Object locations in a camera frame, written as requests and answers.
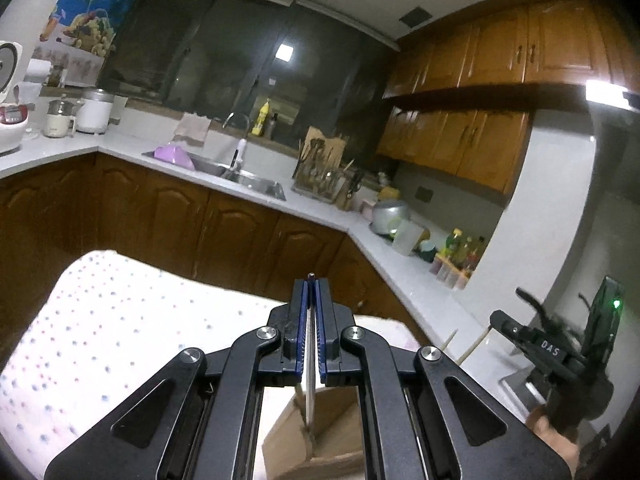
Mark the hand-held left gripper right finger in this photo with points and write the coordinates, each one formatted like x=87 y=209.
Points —
x=321 y=330

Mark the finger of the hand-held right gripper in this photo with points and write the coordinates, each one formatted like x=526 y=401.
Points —
x=510 y=327

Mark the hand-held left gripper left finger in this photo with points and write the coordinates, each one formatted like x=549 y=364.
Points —
x=301 y=330

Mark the wooden chopstick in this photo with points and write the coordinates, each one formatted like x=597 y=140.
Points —
x=472 y=345

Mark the wooden utensil holder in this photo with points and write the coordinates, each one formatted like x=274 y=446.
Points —
x=330 y=435

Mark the person's right hand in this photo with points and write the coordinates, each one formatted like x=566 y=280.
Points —
x=550 y=440

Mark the stainless gas stove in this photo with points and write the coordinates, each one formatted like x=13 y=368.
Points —
x=517 y=390

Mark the row of spice containers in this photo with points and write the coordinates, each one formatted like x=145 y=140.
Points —
x=450 y=272

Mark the dark sauce bottle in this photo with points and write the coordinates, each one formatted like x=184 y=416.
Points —
x=475 y=252

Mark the green bottle yellow cap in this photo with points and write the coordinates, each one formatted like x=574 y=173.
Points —
x=454 y=246

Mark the teal plastic scoop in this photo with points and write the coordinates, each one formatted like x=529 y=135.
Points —
x=428 y=252

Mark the translucent plastic container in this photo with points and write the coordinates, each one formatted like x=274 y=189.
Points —
x=407 y=240

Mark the grey metal pot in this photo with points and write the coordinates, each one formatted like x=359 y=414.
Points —
x=389 y=217

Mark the wooden knife block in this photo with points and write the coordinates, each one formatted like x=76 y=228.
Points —
x=350 y=190

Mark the countertop utensil rack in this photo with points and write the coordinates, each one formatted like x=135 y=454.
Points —
x=320 y=182

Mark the stainless steel sink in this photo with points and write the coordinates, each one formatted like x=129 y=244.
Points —
x=250 y=182

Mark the floral tablecloth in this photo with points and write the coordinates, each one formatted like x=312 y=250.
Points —
x=125 y=330

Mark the wooden lower cabinets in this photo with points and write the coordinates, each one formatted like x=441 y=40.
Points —
x=150 y=220

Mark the wooden cabinets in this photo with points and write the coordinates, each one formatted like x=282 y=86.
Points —
x=150 y=220
x=480 y=90

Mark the wooden cutting board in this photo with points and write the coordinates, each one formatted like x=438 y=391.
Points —
x=325 y=142

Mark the chrome kitchen faucet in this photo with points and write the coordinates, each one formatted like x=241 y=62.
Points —
x=239 y=147

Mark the yellow squeeze bottle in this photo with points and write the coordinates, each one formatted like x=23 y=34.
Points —
x=261 y=119

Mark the purple plastic basin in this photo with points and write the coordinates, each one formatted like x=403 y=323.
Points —
x=172 y=156

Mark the beige dish towel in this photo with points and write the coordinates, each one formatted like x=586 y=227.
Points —
x=192 y=130

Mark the wooden upper cabinets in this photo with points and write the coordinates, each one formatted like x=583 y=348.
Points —
x=480 y=90

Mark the range hood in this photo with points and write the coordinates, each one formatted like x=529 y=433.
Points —
x=612 y=92

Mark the dark kitchen window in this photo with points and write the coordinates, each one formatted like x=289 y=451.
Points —
x=200 y=55

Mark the white round rice cooker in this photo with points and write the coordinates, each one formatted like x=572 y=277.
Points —
x=95 y=110

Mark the small white electric pot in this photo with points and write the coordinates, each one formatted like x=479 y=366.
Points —
x=60 y=119

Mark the ceiling vent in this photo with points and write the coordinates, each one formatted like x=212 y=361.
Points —
x=415 y=16

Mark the white paper towel roll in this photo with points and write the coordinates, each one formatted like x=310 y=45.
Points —
x=39 y=71

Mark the dark wall socket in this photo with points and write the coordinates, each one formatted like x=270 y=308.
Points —
x=424 y=194

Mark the tropical fruit wall poster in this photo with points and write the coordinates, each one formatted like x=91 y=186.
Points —
x=95 y=15

